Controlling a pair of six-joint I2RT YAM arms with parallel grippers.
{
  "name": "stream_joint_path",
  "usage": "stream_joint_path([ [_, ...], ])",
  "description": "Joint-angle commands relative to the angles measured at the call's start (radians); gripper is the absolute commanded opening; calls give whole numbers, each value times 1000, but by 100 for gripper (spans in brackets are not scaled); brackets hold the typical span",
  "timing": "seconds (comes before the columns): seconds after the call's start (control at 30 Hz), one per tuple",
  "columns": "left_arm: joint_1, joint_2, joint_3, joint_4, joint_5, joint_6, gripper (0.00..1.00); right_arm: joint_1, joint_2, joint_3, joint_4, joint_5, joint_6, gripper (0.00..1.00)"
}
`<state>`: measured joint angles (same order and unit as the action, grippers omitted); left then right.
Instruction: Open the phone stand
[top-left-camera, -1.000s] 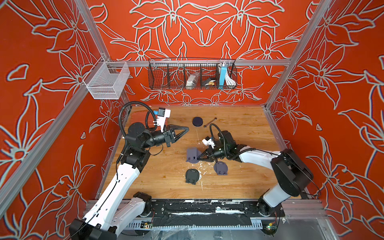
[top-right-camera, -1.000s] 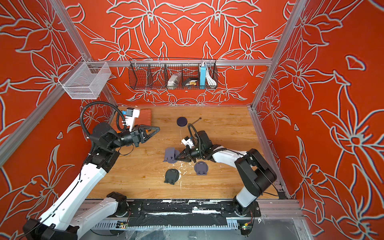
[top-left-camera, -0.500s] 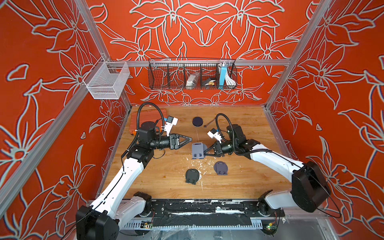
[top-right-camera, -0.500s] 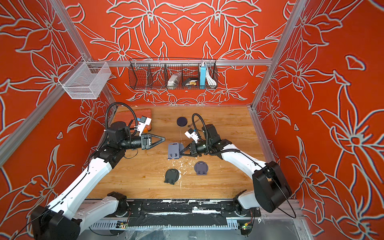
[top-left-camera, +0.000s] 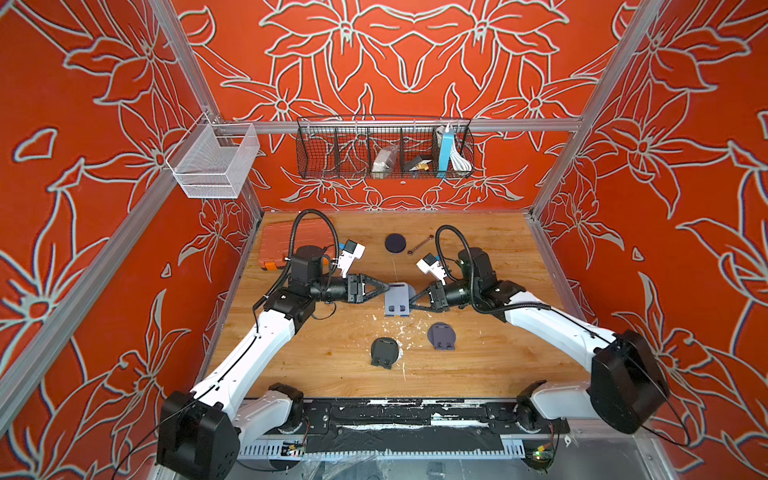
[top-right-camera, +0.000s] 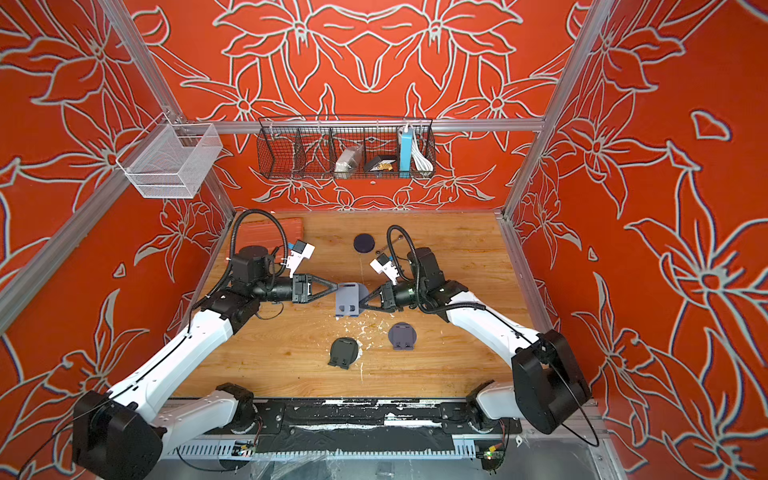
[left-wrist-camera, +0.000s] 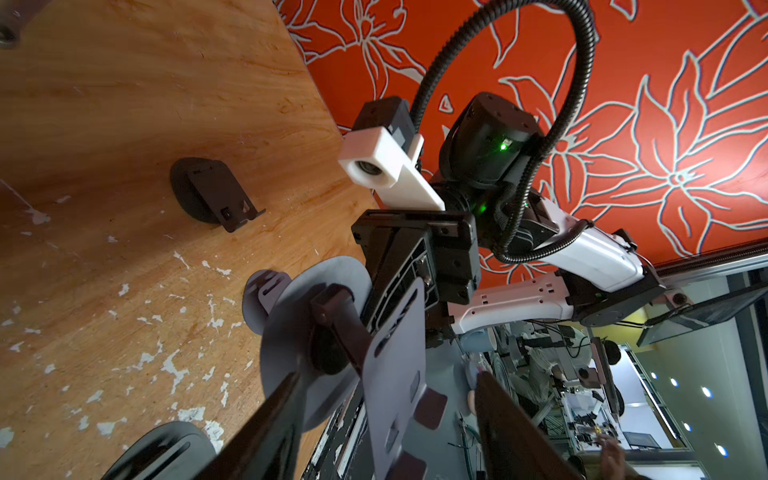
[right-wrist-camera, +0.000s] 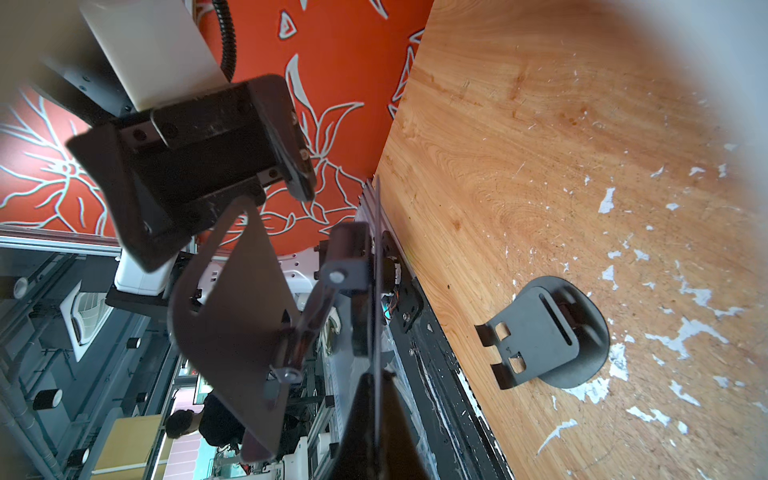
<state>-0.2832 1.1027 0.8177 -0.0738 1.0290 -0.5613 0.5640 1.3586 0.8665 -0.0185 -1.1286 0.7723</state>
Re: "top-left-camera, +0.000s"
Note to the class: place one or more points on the black small box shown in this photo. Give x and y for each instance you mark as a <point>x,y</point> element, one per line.
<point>418,164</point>

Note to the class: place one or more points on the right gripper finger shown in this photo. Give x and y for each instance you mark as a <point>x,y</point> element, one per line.
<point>415,305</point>
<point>420,294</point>

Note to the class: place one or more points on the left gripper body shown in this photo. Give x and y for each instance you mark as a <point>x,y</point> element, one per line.
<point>350,280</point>

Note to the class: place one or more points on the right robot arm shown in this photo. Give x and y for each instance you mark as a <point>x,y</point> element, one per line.
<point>626,385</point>

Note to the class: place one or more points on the dark grey phone stand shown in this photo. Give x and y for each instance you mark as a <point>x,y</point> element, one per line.
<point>385,352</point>

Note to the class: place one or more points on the purple phone stand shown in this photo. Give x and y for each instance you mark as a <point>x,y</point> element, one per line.
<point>397,299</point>
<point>442,337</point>

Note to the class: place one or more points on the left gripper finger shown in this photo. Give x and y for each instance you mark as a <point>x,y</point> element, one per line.
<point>376,283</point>
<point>368,296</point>

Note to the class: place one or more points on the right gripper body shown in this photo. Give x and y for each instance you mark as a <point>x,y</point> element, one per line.
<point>441,298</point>

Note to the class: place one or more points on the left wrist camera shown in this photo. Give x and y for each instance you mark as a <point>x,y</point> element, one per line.
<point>349,252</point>

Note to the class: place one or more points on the orange tool case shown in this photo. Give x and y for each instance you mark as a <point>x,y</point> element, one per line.
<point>273,250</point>

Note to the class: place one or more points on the dark round disc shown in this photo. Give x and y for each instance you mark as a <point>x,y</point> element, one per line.
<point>395,243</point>

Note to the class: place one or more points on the black wire basket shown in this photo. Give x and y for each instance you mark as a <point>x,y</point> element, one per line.
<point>344,147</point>

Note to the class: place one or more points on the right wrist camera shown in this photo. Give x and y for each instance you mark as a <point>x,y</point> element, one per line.
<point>431,264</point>

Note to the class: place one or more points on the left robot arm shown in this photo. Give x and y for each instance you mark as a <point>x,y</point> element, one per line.
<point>201,432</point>

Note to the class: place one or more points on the plastic bag item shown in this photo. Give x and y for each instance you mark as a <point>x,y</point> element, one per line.
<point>385,161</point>

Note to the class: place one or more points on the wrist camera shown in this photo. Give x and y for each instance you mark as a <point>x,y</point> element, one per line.
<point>431,264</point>
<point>349,252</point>

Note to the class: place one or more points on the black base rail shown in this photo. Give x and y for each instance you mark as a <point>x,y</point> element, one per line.
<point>411,428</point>

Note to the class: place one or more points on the clear plastic bin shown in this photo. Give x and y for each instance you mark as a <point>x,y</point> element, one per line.
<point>206,167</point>

